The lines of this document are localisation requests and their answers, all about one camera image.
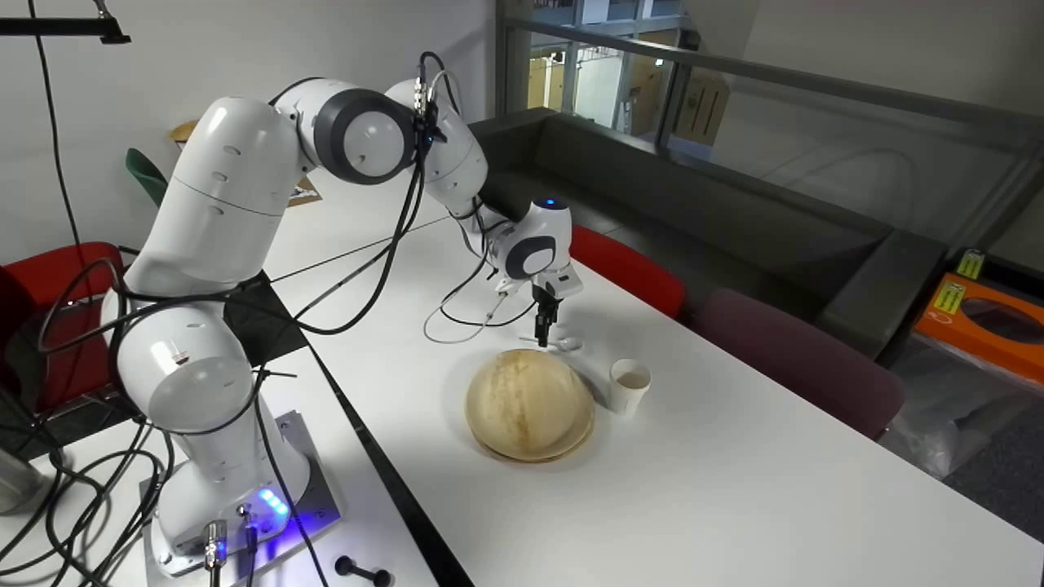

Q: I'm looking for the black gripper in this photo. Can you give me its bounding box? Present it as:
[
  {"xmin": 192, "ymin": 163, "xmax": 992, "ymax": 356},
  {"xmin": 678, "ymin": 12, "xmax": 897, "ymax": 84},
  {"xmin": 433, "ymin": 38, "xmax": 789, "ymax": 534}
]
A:
[{"xmin": 530, "ymin": 270, "xmax": 568, "ymax": 349}]

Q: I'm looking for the white plastic spoon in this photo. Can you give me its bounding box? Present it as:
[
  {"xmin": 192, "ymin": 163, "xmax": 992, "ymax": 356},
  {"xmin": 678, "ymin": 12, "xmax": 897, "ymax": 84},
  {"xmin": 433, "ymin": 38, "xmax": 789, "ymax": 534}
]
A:
[{"xmin": 549, "ymin": 323, "xmax": 584, "ymax": 358}]

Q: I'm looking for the round beige bowl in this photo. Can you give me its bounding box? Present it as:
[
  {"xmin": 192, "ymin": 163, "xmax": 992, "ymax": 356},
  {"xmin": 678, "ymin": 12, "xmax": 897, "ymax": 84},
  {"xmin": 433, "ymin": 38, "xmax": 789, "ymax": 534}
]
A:
[{"xmin": 462, "ymin": 345, "xmax": 599, "ymax": 465}]

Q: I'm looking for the red fabric chair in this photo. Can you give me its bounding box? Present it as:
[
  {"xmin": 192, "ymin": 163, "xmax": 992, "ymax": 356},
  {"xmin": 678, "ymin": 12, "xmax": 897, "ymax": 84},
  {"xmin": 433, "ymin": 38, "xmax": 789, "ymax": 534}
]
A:
[
  {"xmin": 0, "ymin": 238, "xmax": 126, "ymax": 419},
  {"xmin": 568, "ymin": 224, "xmax": 692, "ymax": 319}
]

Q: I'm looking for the white paper cup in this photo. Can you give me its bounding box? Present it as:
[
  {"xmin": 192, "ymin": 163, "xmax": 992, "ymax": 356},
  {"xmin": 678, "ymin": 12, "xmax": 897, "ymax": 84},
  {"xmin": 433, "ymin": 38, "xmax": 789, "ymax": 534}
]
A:
[{"xmin": 607, "ymin": 356, "xmax": 652, "ymax": 419}]

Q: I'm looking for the grey sofa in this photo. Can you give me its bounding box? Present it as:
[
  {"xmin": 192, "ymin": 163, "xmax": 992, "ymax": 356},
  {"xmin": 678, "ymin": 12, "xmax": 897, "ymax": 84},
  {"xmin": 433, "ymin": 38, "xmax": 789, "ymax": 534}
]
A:
[{"xmin": 466, "ymin": 107, "xmax": 950, "ymax": 356}]

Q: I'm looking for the maroon chair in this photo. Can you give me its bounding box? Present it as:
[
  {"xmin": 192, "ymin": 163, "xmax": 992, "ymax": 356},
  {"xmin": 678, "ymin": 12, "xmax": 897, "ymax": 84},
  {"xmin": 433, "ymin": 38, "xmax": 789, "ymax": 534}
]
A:
[{"xmin": 688, "ymin": 288, "xmax": 906, "ymax": 440}]

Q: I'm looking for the yellow sign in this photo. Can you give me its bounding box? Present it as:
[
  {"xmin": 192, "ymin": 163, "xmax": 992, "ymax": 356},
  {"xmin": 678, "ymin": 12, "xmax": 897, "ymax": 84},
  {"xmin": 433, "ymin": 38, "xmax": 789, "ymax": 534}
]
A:
[{"xmin": 670, "ymin": 66, "xmax": 735, "ymax": 146}]

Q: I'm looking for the brown printed paper sheet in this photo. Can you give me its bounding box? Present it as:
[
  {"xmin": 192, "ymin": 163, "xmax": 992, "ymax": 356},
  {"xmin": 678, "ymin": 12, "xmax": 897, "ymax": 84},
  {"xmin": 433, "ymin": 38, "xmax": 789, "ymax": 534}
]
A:
[{"xmin": 284, "ymin": 174, "xmax": 328, "ymax": 210}]

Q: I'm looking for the black dumbbell-shaped knob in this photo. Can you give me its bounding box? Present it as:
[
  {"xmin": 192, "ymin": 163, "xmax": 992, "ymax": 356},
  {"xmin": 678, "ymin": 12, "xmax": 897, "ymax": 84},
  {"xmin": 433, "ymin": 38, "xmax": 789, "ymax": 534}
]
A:
[{"xmin": 334, "ymin": 550, "xmax": 394, "ymax": 587}]

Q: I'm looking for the metal glass railing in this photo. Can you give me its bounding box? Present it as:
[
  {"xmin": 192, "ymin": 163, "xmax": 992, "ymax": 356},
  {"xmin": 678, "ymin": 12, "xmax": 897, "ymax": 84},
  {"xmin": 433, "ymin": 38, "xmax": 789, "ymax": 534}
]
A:
[{"xmin": 496, "ymin": 7, "xmax": 1044, "ymax": 159}]

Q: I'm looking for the green object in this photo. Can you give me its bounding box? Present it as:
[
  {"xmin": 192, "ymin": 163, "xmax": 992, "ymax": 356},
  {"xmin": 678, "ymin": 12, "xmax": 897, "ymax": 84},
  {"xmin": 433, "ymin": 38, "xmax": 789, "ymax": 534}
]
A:
[{"xmin": 120, "ymin": 143, "xmax": 172, "ymax": 210}]

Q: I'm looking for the orange box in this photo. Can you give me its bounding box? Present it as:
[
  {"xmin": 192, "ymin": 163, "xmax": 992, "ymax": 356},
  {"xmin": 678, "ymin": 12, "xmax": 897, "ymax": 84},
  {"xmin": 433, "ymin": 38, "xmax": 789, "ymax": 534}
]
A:
[{"xmin": 912, "ymin": 270, "xmax": 1044, "ymax": 385}]

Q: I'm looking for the black overhead bar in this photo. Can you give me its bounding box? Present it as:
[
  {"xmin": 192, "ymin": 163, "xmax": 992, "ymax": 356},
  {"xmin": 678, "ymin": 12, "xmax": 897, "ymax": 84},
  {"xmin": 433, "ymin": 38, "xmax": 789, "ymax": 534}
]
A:
[{"xmin": 0, "ymin": 12, "xmax": 134, "ymax": 48}]

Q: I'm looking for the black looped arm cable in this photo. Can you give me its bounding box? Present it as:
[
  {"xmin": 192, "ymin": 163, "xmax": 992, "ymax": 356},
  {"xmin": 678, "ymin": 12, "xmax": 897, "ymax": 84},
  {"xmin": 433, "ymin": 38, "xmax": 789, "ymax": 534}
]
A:
[{"xmin": 422, "ymin": 215, "xmax": 539, "ymax": 341}]

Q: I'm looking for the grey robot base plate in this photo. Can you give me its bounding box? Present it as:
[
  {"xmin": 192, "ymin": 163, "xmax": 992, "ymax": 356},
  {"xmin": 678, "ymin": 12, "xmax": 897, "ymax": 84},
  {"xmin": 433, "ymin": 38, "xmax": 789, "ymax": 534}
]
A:
[{"xmin": 144, "ymin": 409, "xmax": 347, "ymax": 578}]

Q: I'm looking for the black cable bundle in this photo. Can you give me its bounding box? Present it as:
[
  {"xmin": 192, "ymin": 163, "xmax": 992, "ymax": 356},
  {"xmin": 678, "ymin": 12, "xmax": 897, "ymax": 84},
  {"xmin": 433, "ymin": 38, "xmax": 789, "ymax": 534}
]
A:
[{"xmin": 0, "ymin": 419, "xmax": 176, "ymax": 587}]

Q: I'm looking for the black hanging cable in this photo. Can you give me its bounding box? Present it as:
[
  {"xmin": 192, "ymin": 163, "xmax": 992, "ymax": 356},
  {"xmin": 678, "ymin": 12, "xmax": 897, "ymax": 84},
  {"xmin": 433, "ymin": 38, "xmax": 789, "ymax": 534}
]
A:
[{"xmin": 31, "ymin": 0, "xmax": 84, "ymax": 250}]

